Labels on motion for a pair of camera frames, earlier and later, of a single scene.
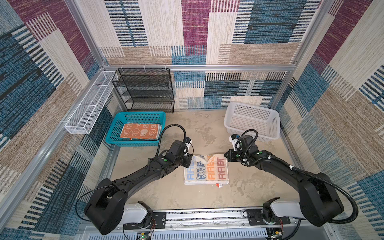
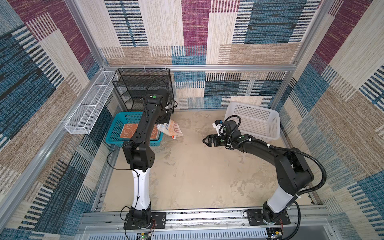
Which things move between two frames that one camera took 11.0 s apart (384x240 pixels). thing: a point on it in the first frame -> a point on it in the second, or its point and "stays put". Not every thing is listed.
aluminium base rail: (214, 224) stays put
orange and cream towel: (141, 131) stays put
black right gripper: (231, 158) -> (215, 139)
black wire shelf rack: (147, 89) stays put
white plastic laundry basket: (240, 117) stays put
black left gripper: (188, 157) -> (166, 120)
